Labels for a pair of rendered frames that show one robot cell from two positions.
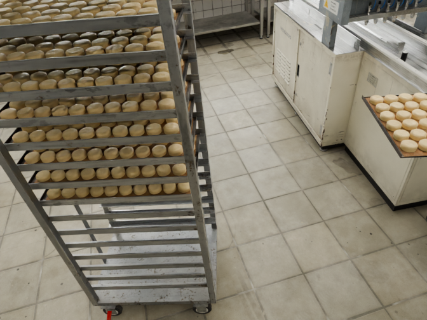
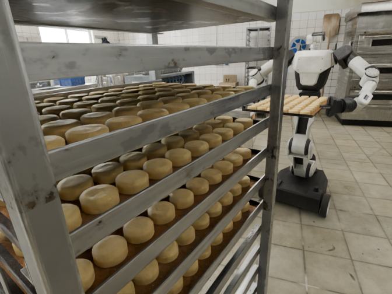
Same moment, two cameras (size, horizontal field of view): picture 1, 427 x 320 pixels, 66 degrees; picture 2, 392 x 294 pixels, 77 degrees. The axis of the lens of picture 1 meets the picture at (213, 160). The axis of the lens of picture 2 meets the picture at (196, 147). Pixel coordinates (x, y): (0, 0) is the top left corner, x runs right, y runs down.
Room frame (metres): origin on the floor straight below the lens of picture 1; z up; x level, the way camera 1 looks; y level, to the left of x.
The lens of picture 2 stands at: (0.67, 0.76, 1.32)
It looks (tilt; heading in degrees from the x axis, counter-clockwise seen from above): 20 degrees down; 301
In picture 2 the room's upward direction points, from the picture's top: 2 degrees counter-clockwise
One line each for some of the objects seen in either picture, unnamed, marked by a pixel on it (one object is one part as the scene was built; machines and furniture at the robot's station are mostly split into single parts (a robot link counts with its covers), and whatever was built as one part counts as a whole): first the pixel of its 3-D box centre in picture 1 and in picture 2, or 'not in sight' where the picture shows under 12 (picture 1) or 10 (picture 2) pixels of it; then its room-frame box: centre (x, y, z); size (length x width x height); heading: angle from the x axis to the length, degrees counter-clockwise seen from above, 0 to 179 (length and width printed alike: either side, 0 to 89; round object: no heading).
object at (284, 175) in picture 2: not in sight; (300, 177); (0.91, -1.57, 0.19); 0.64 x 0.52 x 0.33; 85
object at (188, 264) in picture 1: (142, 264); not in sight; (0.88, 0.38, 0.42); 0.64 x 0.03 x 0.03; 85
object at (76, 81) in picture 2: not in sight; (72, 81); (5.24, -2.24, 0.95); 0.40 x 0.30 x 0.14; 105
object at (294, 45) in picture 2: not in sight; (296, 63); (1.66, -5.22, 1.10); 0.41 x 0.17 x 1.10; 12
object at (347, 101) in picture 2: not in sight; (338, 105); (0.70, -0.98, 1.00); 0.12 x 0.10 x 0.13; 40
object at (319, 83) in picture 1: (333, 67); not in sight; (2.67, -1.14, 0.42); 1.28 x 0.72 x 0.84; 6
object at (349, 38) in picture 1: (318, 16); not in sight; (2.65, -0.94, 0.88); 1.28 x 0.01 x 0.07; 6
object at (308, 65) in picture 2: not in sight; (313, 67); (0.92, -1.52, 1.20); 0.34 x 0.30 x 0.36; 175
